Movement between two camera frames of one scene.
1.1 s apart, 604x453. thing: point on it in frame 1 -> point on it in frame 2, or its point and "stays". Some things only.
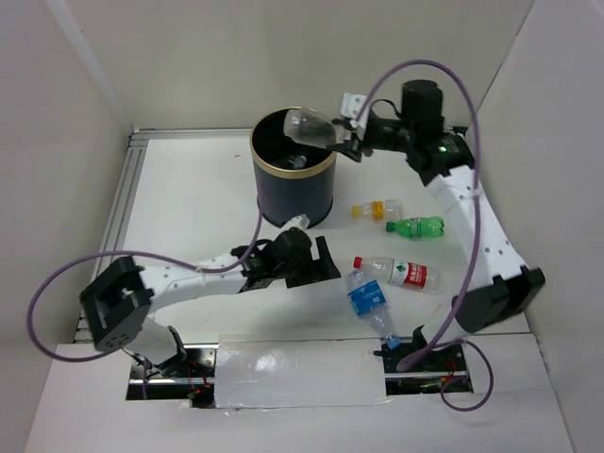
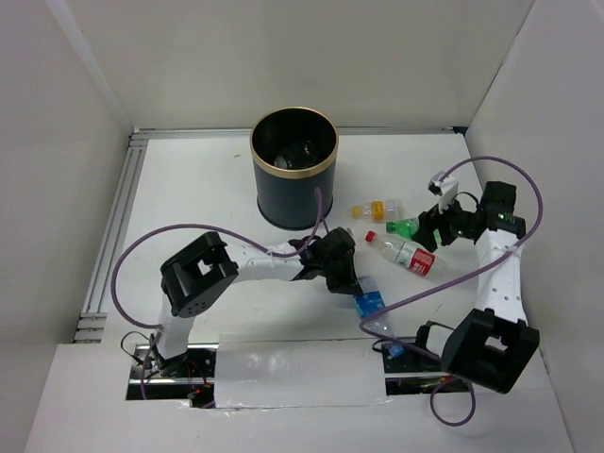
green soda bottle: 418,227 stays
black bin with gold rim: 293,177 stays
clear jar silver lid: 310,127 -> 300,154
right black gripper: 354,154 -> 426,236
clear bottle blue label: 368,299 stays
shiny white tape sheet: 293,372 stays
